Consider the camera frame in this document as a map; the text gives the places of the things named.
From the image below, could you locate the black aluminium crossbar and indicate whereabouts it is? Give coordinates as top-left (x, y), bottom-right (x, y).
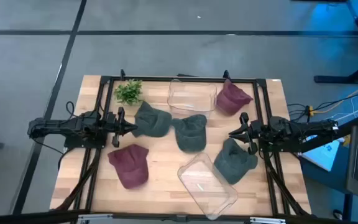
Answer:
top-left (0, 210), bottom-right (358, 224)

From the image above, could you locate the small green potted plant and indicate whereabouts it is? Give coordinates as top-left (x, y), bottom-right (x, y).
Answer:
top-left (113, 78), bottom-right (144, 106)

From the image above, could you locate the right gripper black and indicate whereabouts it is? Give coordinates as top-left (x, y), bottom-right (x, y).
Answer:
top-left (228, 111), bottom-right (267, 156)

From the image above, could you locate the black desk beam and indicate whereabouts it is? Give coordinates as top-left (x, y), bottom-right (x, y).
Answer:
top-left (300, 114), bottom-right (358, 154)

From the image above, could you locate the black cable bundle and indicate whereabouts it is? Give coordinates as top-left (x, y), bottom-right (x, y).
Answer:
top-left (287, 88), bottom-right (358, 123)

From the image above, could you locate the yellow cable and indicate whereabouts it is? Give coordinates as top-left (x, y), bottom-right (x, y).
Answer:
top-left (308, 82), bottom-right (358, 114)

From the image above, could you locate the clear plastic bin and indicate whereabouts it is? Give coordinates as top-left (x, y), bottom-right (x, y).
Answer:
top-left (177, 152), bottom-right (239, 221)
top-left (167, 78), bottom-right (218, 113)

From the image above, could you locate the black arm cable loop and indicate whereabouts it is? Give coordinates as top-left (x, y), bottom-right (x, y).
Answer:
top-left (65, 101), bottom-right (77, 118)

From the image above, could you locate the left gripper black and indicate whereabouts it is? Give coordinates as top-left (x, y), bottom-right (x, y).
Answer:
top-left (103, 106), bottom-right (139, 148)

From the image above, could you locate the white box blue print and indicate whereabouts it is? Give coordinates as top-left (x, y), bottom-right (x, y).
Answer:
top-left (301, 134), bottom-right (344, 172)

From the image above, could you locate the dark green baseball cap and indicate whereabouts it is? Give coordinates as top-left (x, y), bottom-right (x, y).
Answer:
top-left (131, 100), bottom-right (173, 138)
top-left (213, 138), bottom-right (259, 185)
top-left (171, 114), bottom-right (208, 153)

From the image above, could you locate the black desk pole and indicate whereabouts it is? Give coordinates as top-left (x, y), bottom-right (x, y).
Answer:
top-left (342, 192), bottom-right (354, 222)

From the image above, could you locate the black desk foot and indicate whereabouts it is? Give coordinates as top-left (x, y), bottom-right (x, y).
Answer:
top-left (314, 61), bottom-right (358, 85)

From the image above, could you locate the silver frame bracket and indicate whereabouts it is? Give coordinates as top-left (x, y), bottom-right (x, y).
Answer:
top-left (249, 217), bottom-right (287, 224)
top-left (77, 213), bottom-right (114, 224)

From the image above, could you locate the maroon baseball cap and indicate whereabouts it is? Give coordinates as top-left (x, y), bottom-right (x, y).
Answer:
top-left (107, 143), bottom-right (150, 190)
top-left (215, 78), bottom-right (254, 116)

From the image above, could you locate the black aluminium table frame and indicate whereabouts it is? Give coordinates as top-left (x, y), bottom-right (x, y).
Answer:
top-left (53, 74), bottom-right (315, 218)

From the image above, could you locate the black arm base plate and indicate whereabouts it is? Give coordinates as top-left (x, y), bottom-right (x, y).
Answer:
top-left (261, 142), bottom-right (301, 154)
top-left (63, 134), bottom-right (108, 149)

